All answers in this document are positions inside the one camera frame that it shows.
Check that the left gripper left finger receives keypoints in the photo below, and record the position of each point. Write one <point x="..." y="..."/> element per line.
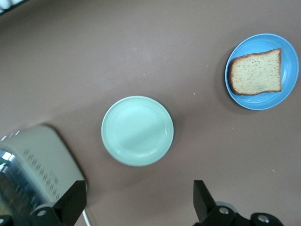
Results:
<point x="70" y="202"/>

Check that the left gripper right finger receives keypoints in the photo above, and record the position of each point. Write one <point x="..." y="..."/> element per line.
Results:
<point x="204" y="204"/>

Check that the brown toast bread slice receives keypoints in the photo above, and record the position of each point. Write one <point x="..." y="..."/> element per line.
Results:
<point x="256" y="73"/>

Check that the mint green round plate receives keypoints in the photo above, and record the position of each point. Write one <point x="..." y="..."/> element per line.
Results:
<point x="137" y="130"/>

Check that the blue round plate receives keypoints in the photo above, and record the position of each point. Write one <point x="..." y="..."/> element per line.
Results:
<point x="288" y="70"/>

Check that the beige and chrome toaster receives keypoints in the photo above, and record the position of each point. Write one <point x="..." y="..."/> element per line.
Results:
<point x="40" y="153"/>

